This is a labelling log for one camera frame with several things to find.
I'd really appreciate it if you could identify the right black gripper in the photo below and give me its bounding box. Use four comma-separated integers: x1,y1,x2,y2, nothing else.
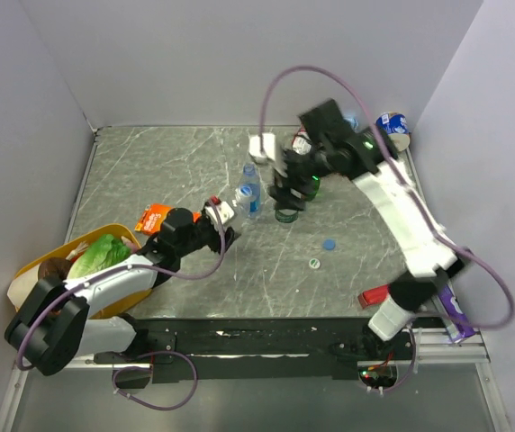
268,145,334,214

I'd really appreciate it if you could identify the green label clear bottle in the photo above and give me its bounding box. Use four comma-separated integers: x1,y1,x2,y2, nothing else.
275,204,300,224

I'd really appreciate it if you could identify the blue label water bottle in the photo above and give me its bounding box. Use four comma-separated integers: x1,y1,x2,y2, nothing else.
233,162,263,221

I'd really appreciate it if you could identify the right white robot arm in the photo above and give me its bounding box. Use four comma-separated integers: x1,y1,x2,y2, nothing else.
249,99,470,359

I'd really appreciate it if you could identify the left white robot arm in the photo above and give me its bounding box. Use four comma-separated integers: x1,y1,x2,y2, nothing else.
5,201,248,376

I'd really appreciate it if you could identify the green glass bottle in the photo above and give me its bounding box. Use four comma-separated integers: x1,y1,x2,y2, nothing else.
306,176,321,202

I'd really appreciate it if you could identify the solid blue bottle cap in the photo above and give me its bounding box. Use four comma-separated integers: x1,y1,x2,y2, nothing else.
322,238,336,250

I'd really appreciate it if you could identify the green white bottle cap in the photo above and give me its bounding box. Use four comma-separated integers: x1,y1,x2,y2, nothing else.
308,258,321,270

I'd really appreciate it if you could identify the red snack bag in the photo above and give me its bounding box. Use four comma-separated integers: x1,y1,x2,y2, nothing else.
291,128,316,155

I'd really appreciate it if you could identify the orange razor box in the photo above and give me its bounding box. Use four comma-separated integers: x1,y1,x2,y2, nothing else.
134,203,173,236

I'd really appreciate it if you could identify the light blue box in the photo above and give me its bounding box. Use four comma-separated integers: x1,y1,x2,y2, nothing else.
344,117,359,132

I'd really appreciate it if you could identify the yellow basket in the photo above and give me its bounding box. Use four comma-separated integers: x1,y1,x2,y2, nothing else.
14,223,150,319

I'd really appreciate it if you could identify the green lettuce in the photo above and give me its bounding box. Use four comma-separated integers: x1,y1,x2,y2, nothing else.
68,234,132,279

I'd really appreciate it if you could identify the red rectangular box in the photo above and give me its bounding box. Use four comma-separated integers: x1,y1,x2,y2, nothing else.
357,284,389,309

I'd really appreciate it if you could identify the brown white paper roll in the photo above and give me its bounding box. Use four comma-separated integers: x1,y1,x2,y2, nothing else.
7,257,72,311

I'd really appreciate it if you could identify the purple box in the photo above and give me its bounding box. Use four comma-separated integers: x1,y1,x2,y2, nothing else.
438,285,476,344

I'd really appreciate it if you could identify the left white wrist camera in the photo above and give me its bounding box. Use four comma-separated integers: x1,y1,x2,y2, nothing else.
203,196,236,229

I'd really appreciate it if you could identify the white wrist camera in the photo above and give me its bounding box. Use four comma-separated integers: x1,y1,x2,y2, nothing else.
203,196,236,229
248,132,285,174

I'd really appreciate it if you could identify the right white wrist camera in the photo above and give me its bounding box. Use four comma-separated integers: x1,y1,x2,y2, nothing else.
248,132,285,174

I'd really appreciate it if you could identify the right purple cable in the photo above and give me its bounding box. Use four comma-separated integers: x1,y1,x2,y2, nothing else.
259,66,515,329

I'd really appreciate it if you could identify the purple cable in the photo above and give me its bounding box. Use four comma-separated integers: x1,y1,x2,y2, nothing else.
259,66,515,329
15,200,227,373

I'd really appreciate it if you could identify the black base frame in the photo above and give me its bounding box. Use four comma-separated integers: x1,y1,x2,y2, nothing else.
94,318,413,383

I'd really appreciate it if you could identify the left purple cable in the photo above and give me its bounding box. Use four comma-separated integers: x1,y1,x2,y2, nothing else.
15,200,227,373

